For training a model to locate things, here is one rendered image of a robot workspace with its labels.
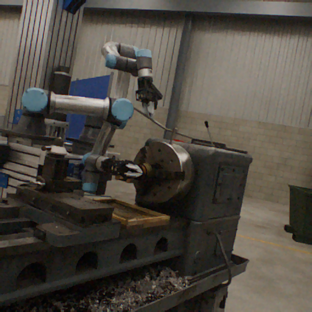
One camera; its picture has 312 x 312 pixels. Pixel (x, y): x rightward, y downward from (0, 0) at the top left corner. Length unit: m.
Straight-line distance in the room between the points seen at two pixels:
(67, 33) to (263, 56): 10.42
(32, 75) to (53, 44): 0.22
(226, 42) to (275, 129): 3.28
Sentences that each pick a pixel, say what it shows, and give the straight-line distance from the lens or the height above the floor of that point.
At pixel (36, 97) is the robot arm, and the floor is 1.34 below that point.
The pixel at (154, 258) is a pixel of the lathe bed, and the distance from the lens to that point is 1.72.
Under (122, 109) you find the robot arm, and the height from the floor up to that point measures 1.36.
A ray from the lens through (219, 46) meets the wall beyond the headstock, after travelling 12.69.
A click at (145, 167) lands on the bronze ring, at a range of 1.71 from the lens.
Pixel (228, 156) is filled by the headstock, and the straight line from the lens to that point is 2.02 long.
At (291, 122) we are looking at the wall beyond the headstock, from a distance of 11.94.
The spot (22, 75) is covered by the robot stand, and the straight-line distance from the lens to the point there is 2.29.
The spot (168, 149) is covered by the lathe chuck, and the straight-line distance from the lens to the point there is 1.79.
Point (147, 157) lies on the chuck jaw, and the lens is 1.80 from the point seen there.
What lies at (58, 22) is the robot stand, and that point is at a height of 1.81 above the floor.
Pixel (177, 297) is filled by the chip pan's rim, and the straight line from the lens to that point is 1.74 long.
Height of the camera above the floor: 1.24
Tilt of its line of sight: 3 degrees down
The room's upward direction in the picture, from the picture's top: 10 degrees clockwise
